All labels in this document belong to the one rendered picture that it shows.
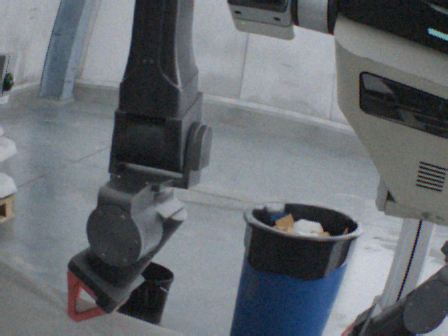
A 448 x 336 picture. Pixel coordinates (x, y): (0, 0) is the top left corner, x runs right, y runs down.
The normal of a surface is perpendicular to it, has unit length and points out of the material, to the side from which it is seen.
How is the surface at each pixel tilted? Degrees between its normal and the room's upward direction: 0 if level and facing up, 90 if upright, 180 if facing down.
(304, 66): 90
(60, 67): 90
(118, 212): 90
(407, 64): 40
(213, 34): 90
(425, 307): 80
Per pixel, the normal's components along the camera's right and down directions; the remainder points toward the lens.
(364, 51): -0.06, -0.64
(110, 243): -0.26, 0.15
